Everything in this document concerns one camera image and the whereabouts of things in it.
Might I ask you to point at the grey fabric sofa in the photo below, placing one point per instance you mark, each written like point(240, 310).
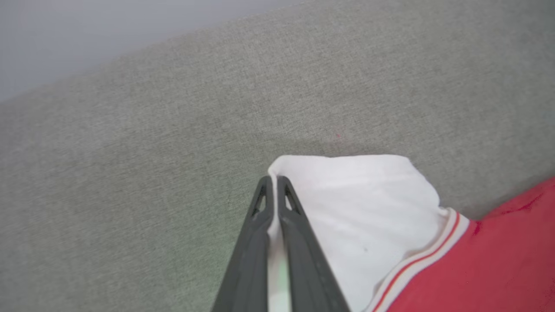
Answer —
point(151, 151)

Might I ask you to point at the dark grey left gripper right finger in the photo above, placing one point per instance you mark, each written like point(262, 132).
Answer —
point(308, 264)

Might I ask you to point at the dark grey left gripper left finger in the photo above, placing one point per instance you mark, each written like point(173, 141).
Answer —
point(247, 260)

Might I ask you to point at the red and white garment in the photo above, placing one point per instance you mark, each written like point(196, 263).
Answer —
point(390, 225)

